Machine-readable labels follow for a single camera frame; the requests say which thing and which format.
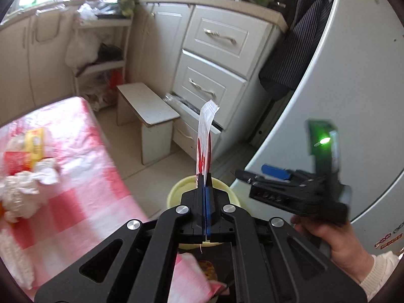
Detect red snack wrapper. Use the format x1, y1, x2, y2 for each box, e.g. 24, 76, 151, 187
196, 100, 219, 184

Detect white paper ball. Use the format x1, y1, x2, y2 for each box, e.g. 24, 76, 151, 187
1, 158, 60, 224

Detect yellow trash bin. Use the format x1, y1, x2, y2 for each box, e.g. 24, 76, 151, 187
167, 174, 240, 250

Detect white kitchen base cabinets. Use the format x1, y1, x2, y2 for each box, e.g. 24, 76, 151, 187
1, 4, 193, 123

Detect person's right hand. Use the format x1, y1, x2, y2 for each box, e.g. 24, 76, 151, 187
290, 215, 374, 284

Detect small white wooden stool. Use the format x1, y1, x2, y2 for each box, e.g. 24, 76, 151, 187
116, 83, 180, 166

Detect pink checkered tablecloth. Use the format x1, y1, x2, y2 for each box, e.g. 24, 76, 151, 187
0, 96, 228, 303

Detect white refrigerator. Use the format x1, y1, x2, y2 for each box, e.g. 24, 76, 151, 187
246, 0, 403, 255

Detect white drawer cabinet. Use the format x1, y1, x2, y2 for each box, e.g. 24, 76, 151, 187
170, 6, 283, 158

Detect dark striped apron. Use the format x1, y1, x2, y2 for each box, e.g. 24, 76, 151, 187
259, 0, 334, 100

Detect white storage rack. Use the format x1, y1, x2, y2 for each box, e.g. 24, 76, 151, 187
70, 0, 134, 108

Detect white plastic bag on rack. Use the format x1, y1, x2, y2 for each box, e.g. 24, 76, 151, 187
65, 31, 101, 70

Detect yellow red snack packet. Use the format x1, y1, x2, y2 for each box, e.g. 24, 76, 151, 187
3, 128, 46, 175

